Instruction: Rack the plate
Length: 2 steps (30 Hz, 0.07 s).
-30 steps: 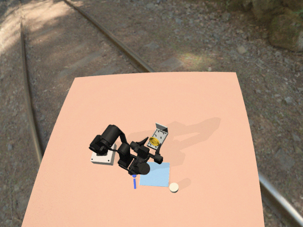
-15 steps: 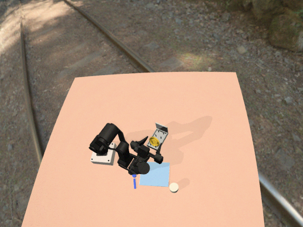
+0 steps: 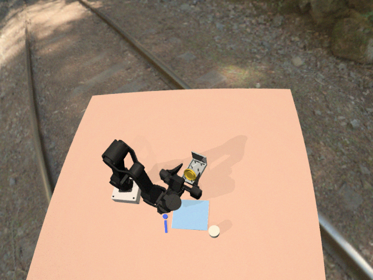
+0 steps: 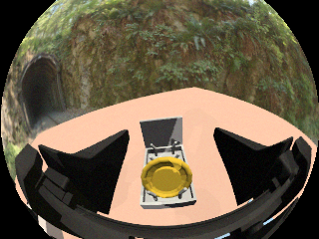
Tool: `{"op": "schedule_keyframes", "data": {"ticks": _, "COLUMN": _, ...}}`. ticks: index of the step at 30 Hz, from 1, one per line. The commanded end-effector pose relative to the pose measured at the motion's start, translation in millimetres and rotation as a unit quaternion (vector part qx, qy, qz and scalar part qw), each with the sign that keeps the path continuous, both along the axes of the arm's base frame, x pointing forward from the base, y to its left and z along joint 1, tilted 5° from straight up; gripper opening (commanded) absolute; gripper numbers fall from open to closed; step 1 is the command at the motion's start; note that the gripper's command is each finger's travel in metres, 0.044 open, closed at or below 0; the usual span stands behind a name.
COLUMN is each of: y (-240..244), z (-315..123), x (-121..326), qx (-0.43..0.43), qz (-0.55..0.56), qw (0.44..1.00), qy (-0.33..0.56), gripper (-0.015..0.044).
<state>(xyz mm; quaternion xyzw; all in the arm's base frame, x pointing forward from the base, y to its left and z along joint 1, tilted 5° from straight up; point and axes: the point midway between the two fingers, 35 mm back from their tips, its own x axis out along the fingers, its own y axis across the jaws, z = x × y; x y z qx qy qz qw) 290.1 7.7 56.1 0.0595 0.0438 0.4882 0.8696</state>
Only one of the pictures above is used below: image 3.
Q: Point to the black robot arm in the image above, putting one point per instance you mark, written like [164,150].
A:
[152,194]

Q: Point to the grey dish rack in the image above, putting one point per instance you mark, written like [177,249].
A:
[197,164]

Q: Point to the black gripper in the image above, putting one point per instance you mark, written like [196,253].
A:
[195,191]

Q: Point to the light blue square mat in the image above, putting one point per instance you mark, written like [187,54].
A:
[192,214]

